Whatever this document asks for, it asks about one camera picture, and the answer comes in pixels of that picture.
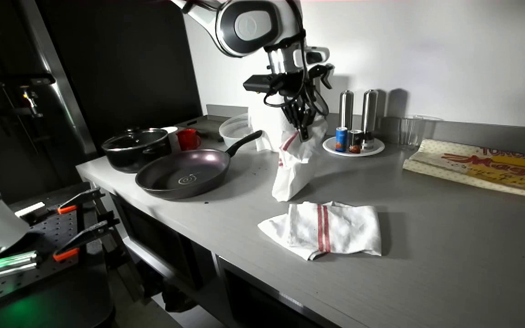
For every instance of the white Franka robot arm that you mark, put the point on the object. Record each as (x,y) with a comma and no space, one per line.
(251,25)

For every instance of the black cooking pot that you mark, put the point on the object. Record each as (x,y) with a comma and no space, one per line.
(136,160)

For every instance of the blue spice jar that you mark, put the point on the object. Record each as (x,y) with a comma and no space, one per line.
(342,139)

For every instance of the dark purple frying pan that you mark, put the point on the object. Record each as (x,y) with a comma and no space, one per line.
(183,174)

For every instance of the grey metal frame beam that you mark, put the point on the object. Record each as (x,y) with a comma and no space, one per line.
(55,79)

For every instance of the white towel red stripes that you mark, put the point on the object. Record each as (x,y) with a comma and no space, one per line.
(342,231)
(292,176)

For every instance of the red cup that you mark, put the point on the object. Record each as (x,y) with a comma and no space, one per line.
(189,139)

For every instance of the steel mill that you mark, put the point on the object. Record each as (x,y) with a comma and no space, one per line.
(369,110)
(347,110)

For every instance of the black robot table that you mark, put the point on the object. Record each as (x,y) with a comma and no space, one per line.
(63,298)

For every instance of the dark spice jar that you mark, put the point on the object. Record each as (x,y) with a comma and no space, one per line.
(356,141)

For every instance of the black clamp orange trigger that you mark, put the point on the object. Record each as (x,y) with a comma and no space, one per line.
(81,240)
(68,209)

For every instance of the glass lid black knob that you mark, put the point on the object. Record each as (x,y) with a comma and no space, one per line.
(136,139)

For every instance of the black backdrop panel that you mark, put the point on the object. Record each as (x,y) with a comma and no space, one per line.
(128,67)

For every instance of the clear plastic container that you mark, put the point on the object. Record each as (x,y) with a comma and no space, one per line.
(234,129)

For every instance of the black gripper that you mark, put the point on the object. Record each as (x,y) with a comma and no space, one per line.
(300,98)

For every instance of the white round plate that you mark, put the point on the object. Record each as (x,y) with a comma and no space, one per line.
(373,149)

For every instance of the clear drinking glass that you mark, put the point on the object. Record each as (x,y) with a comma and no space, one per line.
(413,130)

